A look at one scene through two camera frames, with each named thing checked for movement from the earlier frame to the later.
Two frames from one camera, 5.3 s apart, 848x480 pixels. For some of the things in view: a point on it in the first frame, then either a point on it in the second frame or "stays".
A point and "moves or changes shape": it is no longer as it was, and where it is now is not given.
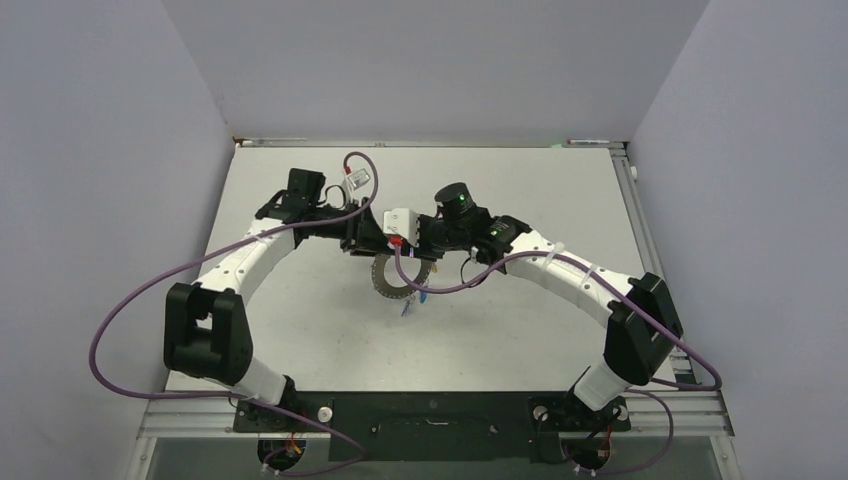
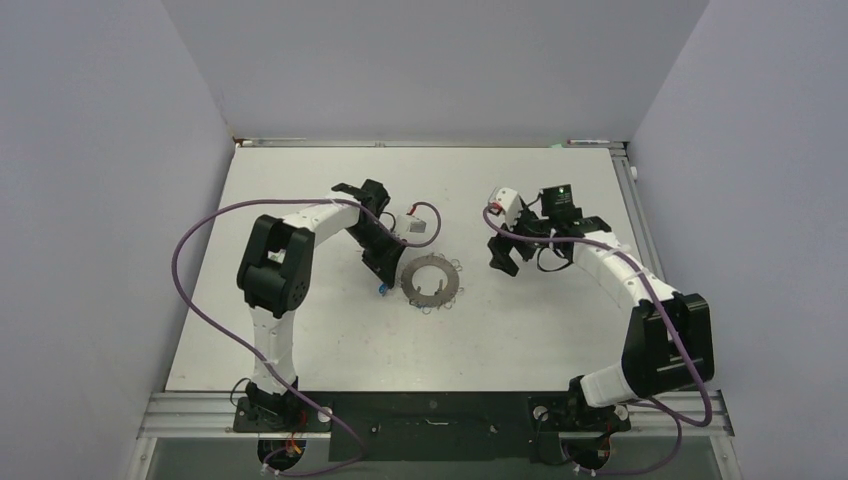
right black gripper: x=422 y=248 to x=501 y=247
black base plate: x=383 y=426 stays
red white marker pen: x=577 y=141 stays
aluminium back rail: x=409 y=144 stays
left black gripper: x=363 y=236 to x=384 y=265
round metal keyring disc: x=390 y=289 moves or changes shape
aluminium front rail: x=692 y=414 stays
